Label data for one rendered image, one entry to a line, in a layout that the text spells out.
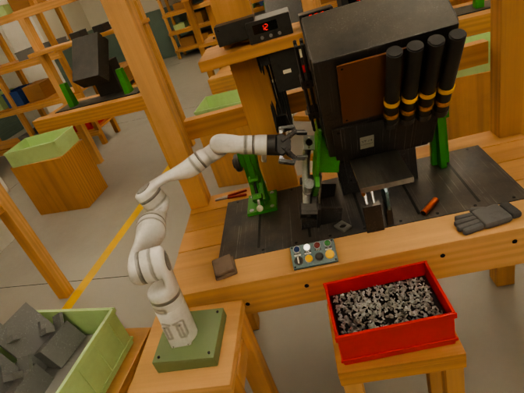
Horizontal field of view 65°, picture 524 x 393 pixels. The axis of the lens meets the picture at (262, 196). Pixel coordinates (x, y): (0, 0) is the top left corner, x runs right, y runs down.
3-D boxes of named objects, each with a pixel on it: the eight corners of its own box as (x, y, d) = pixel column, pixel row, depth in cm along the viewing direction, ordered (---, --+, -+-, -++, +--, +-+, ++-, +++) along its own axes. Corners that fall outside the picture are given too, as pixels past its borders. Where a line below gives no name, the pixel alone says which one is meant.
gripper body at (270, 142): (264, 152, 146) (291, 152, 145) (264, 129, 148) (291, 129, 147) (264, 159, 153) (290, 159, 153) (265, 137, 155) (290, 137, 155)
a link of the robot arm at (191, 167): (189, 146, 152) (203, 164, 156) (132, 191, 152) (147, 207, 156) (192, 154, 144) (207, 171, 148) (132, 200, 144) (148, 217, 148)
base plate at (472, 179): (532, 201, 137) (532, 196, 136) (219, 266, 154) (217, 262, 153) (478, 149, 173) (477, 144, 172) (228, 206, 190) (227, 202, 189)
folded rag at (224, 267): (213, 265, 153) (210, 259, 151) (234, 257, 153) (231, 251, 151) (216, 281, 144) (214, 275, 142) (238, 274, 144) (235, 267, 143)
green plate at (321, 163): (338, 186, 146) (343, 130, 135) (315, 186, 146) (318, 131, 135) (333, 171, 156) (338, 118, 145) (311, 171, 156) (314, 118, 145)
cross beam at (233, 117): (488, 63, 168) (488, 40, 164) (189, 140, 188) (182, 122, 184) (483, 60, 173) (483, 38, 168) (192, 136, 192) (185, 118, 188)
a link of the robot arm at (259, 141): (267, 140, 159) (250, 140, 159) (267, 129, 148) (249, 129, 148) (267, 163, 156) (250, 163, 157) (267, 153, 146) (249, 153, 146)
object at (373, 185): (415, 185, 125) (413, 176, 124) (362, 196, 128) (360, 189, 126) (384, 135, 159) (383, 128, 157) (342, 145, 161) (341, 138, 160)
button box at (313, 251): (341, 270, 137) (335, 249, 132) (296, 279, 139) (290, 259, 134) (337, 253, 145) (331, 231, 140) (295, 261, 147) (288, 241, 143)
